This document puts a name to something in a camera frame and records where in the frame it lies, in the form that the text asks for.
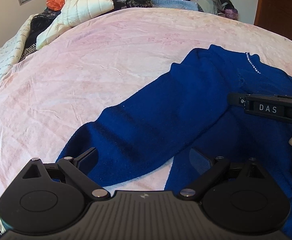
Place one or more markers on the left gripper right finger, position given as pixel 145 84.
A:
pixel 239 199

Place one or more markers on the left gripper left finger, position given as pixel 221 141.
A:
pixel 47 198

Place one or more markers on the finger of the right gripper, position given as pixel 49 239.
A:
pixel 236 99

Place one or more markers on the blue beaded sweater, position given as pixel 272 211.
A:
pixel 187 108

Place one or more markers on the purple bag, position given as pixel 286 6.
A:
pixel 231 14

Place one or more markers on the pink bed blanket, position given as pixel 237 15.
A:
pixel 46 97

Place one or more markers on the light blue towel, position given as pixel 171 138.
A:
pixel 177 4

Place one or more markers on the dark patterned garment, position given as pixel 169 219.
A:
pixel 139 4

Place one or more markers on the cream quilted jacket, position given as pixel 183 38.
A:
pixel 73 13

